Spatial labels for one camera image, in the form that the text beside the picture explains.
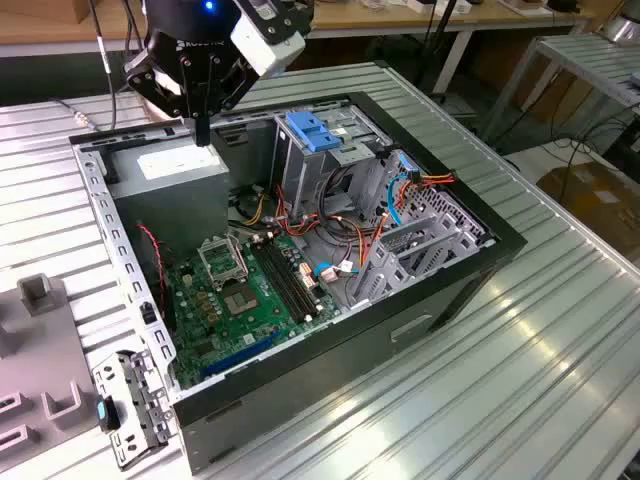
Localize blue plastic drive latch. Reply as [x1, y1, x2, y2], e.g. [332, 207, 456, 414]
[286, 112, 345, 155]

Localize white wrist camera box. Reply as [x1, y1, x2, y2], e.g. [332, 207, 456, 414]
[229, 8, 307, 79]

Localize metal slat side table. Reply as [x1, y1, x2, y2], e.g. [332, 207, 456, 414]
[479, 33, 640, 151]

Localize grey cable with metal plugs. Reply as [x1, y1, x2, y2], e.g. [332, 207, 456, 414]
[52, 97, 101, 129]

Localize metal socket cover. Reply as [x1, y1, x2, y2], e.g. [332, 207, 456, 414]
[197, 233, 250, 289]

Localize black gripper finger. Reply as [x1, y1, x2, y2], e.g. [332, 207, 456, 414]
[202, 57, 261, 146]
[124, 52, 203, 146]

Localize black PC case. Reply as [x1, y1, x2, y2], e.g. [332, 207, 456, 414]
[68, 91, 529, 476]

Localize green motherboard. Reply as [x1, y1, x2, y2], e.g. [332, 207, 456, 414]
[163, 230, 347, 392]

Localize blue expansion slot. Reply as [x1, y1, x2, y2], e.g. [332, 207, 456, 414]
[201, 330, 275, 380]

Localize thick black case cables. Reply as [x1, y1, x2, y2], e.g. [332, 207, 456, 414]
[319, 167, 357, 221]

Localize grey power supply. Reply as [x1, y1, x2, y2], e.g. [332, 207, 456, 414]
[102, 134, 231, 256]

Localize large cardboard box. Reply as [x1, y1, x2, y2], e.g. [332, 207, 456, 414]
[537, 159, 640, 241]

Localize metal expansion slot retainer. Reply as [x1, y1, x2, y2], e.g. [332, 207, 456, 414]
[92, 349, 177, 471]

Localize red black fan wire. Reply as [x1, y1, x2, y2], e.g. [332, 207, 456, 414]
[136, 222, 175, 301]

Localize black latch with blue tab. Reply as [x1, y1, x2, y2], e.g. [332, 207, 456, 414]
[94, 394, 122, 434]

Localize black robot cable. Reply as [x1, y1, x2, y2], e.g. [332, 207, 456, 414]
[88, 0, 146, 134]

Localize grey metal drive cage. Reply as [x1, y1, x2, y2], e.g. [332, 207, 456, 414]
[272, 106, 392, 224]

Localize short blue tabbed wire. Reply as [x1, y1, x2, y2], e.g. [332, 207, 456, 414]
[314, 259, 361, 285]

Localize grey metal disk bay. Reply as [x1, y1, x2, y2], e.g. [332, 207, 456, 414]
[347, 212, 499, 311]

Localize red yellow power wire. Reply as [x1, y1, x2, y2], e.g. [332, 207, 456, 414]
[414, 168, 459, 191]

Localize orange yellow supply wires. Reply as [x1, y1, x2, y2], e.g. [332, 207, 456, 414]
[238, 193, 267, 227]

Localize black RAM slot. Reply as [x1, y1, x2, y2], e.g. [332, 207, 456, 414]
[251, 241, 303, 325]
[258, 238, 310, 322]
[265, 236, 316, 319]
[272, 233, 322, 316]

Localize red orange wire bundle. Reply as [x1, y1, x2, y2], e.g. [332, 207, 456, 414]
[273, 194, 391, 266]

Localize black stand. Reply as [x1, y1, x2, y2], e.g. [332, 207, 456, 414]
[417, 0, 464, 99]

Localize white flat panel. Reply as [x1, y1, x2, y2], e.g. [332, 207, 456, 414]
[504, 137, 609, 186]

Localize beige board connector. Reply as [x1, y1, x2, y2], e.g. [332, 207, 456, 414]
[298, 262, 320, 292]

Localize wooden desk white frame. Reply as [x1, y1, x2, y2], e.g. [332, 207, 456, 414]
[299, 0, 599, 96]
[0, 0, 151, 59]

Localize black case fan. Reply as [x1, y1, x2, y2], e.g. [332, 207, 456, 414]
[134, 222, 179, 332]

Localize grey parts rack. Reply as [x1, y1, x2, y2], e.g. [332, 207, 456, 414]
[0, 277, 104, 480]

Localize blue data wire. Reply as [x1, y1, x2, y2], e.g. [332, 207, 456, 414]
[386, 153, 422, 227]

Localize brown cardboard under table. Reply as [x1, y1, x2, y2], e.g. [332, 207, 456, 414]
[514, 49, 601, 126]

